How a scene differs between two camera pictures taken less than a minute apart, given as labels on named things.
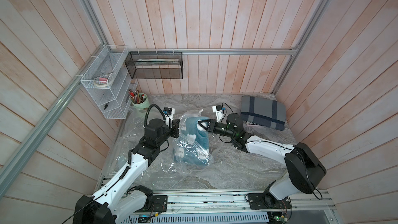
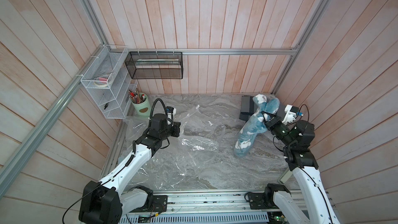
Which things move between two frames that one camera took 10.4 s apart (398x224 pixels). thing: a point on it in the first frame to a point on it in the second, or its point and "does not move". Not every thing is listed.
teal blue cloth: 193,146 to 255,124
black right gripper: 212,128 to 273,124
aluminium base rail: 235,202 does not move
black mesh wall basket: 155,65 does not move
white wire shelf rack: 112,81 does not move
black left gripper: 175,128 does not move
